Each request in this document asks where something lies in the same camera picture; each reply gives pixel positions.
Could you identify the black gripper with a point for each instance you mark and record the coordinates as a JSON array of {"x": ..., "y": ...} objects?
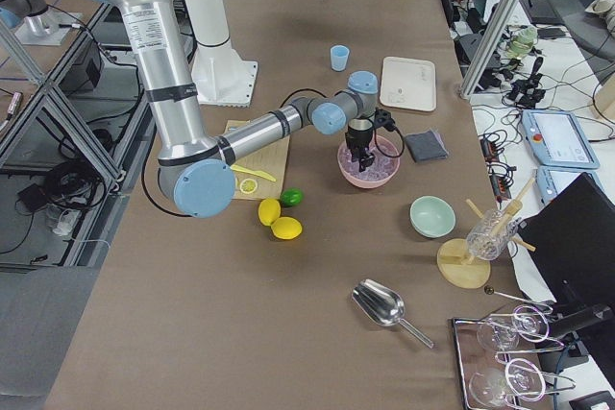
[{"x": 357, "y": 142}]

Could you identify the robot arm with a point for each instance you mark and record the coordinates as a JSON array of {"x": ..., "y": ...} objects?
[
  {"x": 35, "y": 14},
  {"x": 185, "y": 58}
]

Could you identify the pile of clear ice cubes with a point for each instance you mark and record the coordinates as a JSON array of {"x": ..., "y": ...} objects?
[{"x": 385, "y": 164}]

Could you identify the light blue plastic cup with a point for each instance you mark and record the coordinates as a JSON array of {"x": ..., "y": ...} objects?
[{"x": 339, "y": 55}]

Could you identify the wooden cup tree stand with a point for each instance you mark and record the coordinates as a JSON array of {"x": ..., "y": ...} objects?
[{"x": 463, "y": 270}]

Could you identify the metal ice scoop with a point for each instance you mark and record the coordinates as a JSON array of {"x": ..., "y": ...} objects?
[{"x": 386, "y": 308}]

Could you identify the pink bowl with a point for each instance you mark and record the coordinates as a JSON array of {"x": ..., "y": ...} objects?
[{"x": 366, "y": 184}]

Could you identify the dark grey folded cloth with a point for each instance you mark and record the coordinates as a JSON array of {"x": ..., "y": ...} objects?
[{"x": 426, "y": 146}]

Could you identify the green lime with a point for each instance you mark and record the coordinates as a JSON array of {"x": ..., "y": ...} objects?
[{"x": 291, "y": 197}]

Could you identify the cream rabbit tray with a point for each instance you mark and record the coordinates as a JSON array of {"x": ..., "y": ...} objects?
[{"x": 408, "y": 84}]

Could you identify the wooden cutting board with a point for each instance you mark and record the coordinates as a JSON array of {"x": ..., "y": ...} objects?
[{"x": 271, "y": 159}]

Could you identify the mint green bowl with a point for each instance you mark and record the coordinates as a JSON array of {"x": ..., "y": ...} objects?
[{"x": 432, "y": 217}]

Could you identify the yellow plastic knife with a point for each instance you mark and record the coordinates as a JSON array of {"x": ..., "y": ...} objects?
[{"x": 256, "y": 173}]

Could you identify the yellow lemon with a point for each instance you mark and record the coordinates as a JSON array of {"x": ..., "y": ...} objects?
[
  {"x": 286, "y": 228},
  {"x": 269, "y": 211}
]

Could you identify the lemon slice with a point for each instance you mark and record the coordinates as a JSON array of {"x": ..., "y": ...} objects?
[{"x": 248, "y": 186}]

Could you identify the clear crystal glass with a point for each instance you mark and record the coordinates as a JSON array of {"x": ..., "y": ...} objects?
[{"x": 490, "y": 236}]

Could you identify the blue teach pendant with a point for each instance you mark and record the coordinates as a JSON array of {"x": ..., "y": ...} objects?
[
  {"x": 557, "y": 139},
  {"x": 553, "y": 180}
]

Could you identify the wine glass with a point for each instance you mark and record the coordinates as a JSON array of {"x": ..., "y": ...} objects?
[
  {"x": 504, "y": 331},
  {"x": 519, "y": 382}
]

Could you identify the dark glass holder tray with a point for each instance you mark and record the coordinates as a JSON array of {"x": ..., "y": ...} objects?
[{"x": 471, "y": 357}]

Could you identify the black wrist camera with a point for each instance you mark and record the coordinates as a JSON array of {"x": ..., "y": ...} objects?
[{"x": 384, "y": 119}]

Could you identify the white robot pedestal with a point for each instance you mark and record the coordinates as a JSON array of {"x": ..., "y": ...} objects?
[{"x": 221, "y": 76}]

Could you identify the aluminium frame post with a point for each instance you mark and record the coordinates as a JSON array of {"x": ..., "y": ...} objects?
[{"x": 487, "y": 46}]

